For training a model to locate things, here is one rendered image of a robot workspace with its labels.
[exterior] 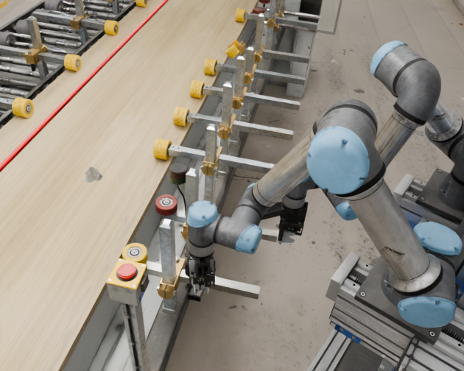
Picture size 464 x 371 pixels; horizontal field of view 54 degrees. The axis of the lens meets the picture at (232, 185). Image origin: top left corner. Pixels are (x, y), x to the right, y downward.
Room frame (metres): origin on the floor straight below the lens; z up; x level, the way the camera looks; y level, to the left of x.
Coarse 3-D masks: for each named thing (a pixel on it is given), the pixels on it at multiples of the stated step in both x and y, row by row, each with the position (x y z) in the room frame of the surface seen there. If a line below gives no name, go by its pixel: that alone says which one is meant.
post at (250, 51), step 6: (252, 48) 2.09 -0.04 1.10; (246, 54) 2.09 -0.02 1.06; (252, 54) 2.08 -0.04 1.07; (246, 60) 2.09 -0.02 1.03; (252, 60) 2.08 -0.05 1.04; (246, 66) 2.09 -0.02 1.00; (252, 66) 2.08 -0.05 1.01; (246, 84) 2.09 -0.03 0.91; (246, 102) 2.08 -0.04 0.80; (246, 108) 2.08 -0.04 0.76; (246, 114) 2.08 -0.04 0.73
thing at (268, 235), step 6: (162, 216) 1.16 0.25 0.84; (168, 216) 1.16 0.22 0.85; (174, 216) 1.15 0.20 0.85; (180, 216) 1.15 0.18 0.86; (264, 228) 1.13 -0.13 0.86; (264, 234) 1.10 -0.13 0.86; (270, 234) 1.10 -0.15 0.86; (276, 234) 1.10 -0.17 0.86; (270, 240) 1.09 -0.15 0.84; (276, 240) 1.09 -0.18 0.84
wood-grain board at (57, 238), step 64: (192, 0) 3.22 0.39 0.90; (256, 0) 3.33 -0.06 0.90; (128, 64) 2.20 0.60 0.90; (192, 64) 2.26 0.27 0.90; (64, 128) 1.58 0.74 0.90; (128, 128) 1.62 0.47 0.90; (0, 192) 1.15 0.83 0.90; (64, 192) 1.18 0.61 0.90; (128, 192) 1.21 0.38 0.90; (0, 256) 0.87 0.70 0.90; (64, 256) 0.89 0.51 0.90; (0, 320) 0.65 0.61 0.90; (64, 320) 0.67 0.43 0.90
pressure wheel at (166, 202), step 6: (162, 198) 1.19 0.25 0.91; (168, 198) 1.19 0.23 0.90; (174, 198) 1.19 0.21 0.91; (156, 204) 1.16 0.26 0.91; (162, 204) 1.16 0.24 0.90; (168, 204) 1.16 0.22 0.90; (174, 204) 1.16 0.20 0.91; (156, 210) 1.15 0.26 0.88; (162, 210) 1.13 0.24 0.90; (168, 210) 1.14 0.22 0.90; (174, 210) 1.15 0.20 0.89
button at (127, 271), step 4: (124, 264) 0.63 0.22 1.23; (128, 264) 0.63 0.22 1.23; (132, 264) 0.63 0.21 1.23; (120, 268) 0.62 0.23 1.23; (124, 268) 0.62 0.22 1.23; (128, 268) 0.62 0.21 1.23; (132, 268) 0.62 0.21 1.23; (120, 272) 0.60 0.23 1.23; (124, 272) 0.61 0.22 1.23; (128, 272) 0.61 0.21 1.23; (132, 272) 0.61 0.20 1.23; (120, 276) 0.60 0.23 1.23; (124, 276) 0.60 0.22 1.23; (128, 276) 0.60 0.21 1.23; (132, 276) 0.60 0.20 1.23
